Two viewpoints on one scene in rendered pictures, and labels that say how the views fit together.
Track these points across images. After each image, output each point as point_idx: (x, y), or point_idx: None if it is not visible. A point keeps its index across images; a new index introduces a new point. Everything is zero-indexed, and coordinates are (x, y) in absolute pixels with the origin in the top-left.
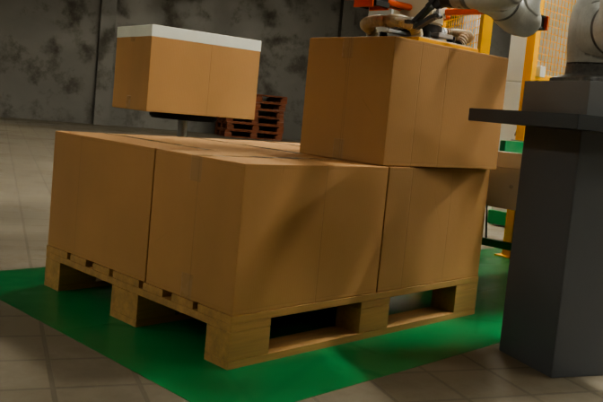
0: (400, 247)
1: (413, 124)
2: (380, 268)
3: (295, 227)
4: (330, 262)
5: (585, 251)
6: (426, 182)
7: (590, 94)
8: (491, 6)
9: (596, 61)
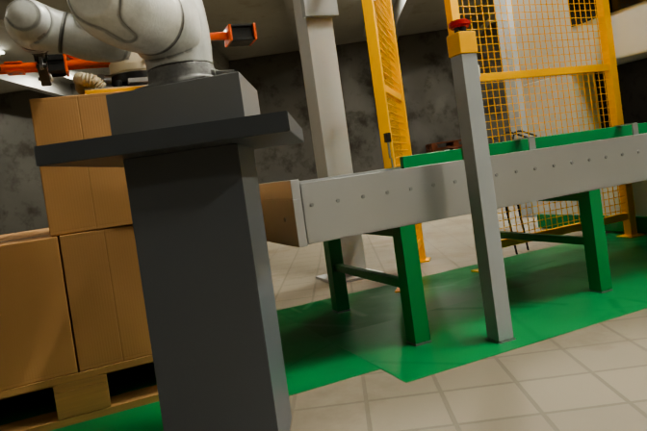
0: (108, 316)
1: (88, 184)
2: (78, 345)
3: None
4: None
5: (176, 310)
6: (134, 240)
7: (111, 112)
8: (19, 41)
9: (153, 65)
